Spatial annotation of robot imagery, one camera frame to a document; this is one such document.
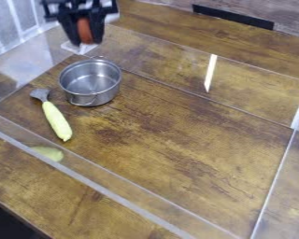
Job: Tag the clear acrylic barrier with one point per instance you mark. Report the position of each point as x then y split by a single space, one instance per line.
277 220
170 216

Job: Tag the yellow toy corn cob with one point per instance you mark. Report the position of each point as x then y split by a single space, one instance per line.
54 117

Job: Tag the red and white toy mushroom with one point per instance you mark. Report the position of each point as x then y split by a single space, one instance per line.
82 25

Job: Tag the clear acrylic front barrier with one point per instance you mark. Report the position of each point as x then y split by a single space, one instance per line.
170 216

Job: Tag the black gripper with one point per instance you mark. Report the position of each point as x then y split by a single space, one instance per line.
65 10

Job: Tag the silver metal pot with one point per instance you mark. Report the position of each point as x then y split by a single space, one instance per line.
90 82

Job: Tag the clear acrylic right barrier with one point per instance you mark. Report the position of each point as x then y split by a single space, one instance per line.
277 220

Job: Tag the black strip on table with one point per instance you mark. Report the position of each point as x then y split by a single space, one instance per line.
228 16

